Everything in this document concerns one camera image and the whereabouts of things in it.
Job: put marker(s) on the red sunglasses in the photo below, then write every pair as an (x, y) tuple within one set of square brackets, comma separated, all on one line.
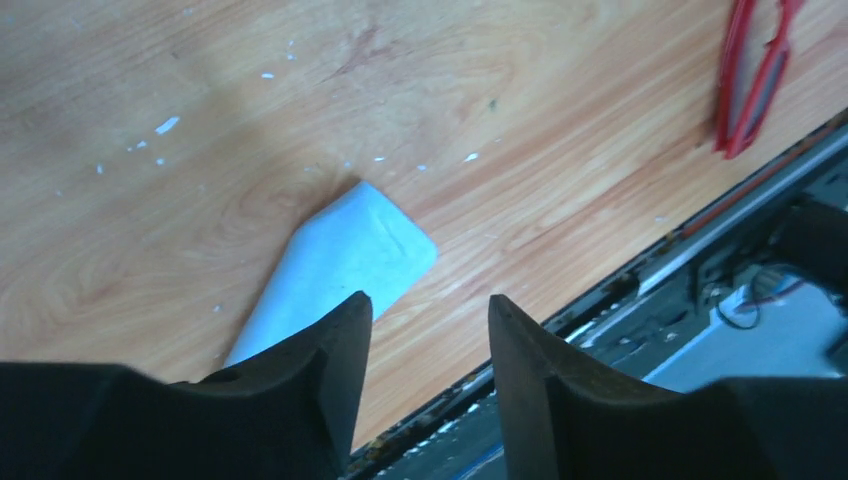
[(755, 55)]

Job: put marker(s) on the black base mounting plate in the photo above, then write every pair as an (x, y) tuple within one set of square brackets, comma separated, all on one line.
[(755, 285)]

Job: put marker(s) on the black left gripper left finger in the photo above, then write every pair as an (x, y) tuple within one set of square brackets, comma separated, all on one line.
[(288, 412)]

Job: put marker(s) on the light blue cleaning cloth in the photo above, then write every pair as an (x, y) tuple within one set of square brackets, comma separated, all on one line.
[(360, 242)]

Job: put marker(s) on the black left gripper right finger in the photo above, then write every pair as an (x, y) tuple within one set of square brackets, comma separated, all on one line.
[(566, 415)]

